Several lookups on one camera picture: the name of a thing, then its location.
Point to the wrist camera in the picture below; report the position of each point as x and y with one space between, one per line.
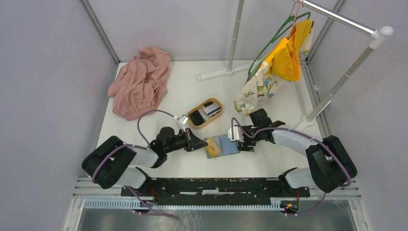
235 134
181 121

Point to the white clothes rack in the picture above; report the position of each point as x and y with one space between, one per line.
347 73

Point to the black card in tray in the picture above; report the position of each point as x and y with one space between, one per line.
197 118

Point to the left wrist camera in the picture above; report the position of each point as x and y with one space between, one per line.
181 121

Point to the pink crumpled cloth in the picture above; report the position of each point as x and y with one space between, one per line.
141 84

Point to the pink clothes hanger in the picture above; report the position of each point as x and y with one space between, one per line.
295 18

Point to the green clothes hanger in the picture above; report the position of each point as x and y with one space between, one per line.
284 27

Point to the white striped card in tray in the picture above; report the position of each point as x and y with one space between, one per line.
211 108

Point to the yellow credit card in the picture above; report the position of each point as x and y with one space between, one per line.
212 149

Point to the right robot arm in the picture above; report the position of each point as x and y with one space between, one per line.
329 164

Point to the aluminium frame rails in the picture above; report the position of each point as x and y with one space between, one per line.
90 195

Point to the cartoon print hanging garment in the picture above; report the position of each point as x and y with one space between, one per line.
256 91

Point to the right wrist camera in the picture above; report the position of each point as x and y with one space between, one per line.
235 134

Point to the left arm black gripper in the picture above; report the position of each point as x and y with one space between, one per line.
193 142

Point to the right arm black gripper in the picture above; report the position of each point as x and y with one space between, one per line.
243 146

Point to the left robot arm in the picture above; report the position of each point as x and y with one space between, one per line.
109 164

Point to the yellow oval card tray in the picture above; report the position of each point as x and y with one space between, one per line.
208 119

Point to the yellow hanging garment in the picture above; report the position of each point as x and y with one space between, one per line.
284 60

